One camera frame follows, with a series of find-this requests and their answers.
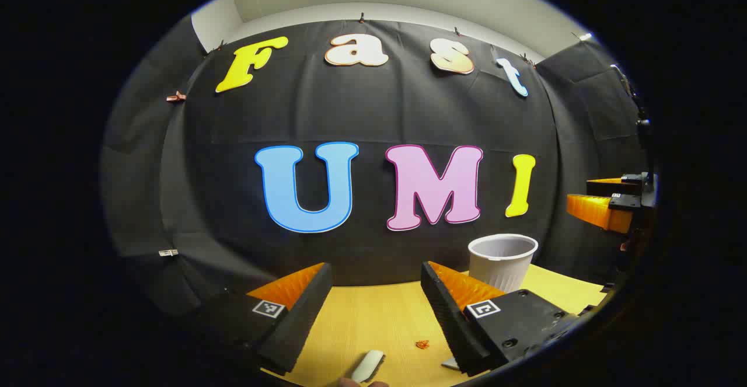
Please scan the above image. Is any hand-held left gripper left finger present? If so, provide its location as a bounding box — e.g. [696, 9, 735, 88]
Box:
[196, 262, 334, 376]

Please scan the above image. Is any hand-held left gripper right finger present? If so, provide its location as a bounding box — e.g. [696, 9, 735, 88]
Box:
[420, 260, 590, 377]

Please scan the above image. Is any white ribbed garbage bin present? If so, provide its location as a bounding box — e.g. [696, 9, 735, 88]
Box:
[468, 233, 539, 293]

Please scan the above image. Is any wooden desktop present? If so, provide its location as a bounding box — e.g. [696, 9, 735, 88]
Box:
[260, 263, 609, 387]

